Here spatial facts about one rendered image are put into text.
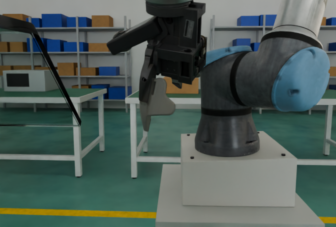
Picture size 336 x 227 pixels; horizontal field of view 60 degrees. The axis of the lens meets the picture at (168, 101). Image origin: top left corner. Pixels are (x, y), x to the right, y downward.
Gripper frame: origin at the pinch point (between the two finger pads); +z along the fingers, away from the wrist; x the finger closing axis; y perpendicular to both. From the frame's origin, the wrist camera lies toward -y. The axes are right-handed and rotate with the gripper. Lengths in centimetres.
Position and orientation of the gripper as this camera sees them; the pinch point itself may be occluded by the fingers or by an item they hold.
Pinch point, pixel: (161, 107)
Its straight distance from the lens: 55.2
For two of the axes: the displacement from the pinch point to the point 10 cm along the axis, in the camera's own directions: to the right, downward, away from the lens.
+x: 4.1, -5.2, 7.5
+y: 9.1, 2.2, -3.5
